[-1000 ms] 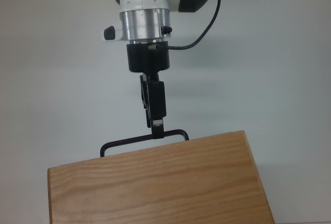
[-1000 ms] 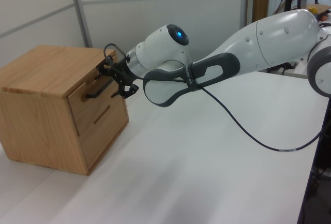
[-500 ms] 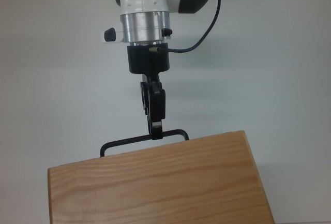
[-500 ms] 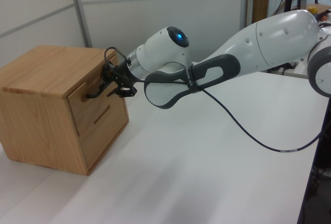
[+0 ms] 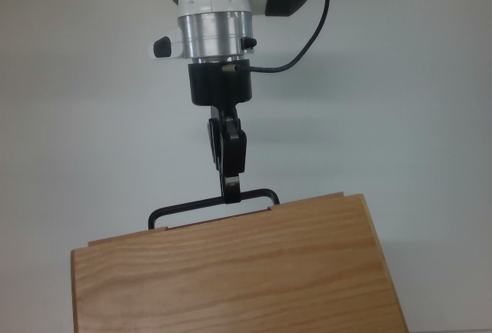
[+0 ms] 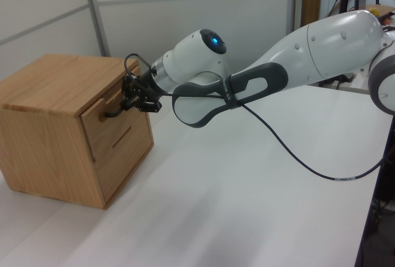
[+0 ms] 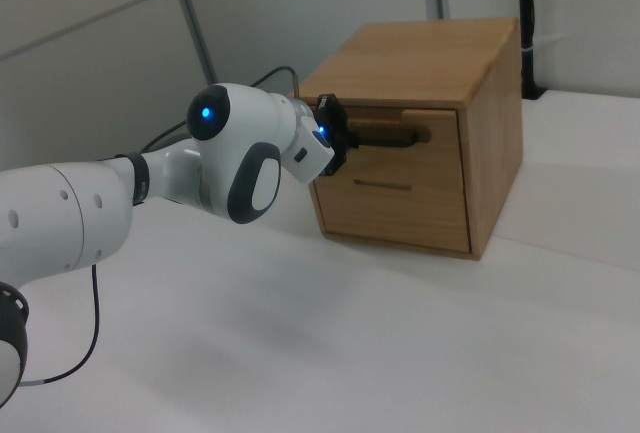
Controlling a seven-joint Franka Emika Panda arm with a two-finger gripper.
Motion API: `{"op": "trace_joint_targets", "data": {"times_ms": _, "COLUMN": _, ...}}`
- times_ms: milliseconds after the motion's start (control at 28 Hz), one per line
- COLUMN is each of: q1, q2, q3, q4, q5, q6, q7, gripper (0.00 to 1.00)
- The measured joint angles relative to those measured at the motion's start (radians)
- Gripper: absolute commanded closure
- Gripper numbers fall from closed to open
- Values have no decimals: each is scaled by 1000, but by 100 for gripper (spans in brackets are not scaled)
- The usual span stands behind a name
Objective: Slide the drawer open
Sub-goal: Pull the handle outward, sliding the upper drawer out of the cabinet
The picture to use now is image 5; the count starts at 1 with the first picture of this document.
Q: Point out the light wooden cabinet shell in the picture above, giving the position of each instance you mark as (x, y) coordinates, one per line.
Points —
(230, 279)

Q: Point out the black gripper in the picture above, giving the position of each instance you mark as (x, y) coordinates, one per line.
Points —
(219, 85)

